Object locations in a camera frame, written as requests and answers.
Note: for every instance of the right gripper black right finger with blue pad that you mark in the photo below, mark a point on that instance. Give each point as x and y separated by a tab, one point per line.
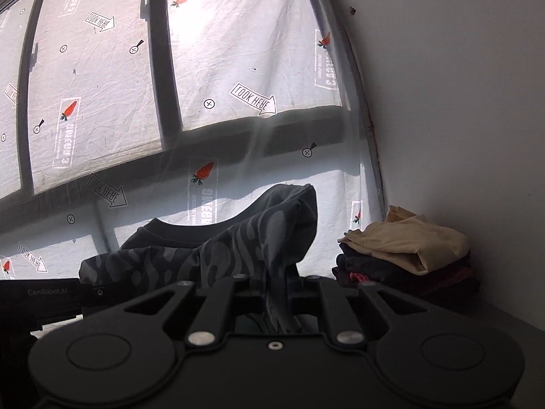
324	299

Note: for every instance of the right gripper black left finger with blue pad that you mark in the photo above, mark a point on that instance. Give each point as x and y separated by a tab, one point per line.
223	313

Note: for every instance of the light blue printed t-shirt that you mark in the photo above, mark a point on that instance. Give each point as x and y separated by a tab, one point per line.
264	242

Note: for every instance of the dark folded clothes stack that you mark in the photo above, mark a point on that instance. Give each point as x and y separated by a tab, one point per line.
352	268

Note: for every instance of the beige folded garment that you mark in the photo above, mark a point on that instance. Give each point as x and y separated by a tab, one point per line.
409	241

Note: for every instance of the white printed curtain sheet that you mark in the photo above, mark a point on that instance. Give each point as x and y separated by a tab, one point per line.
118	112

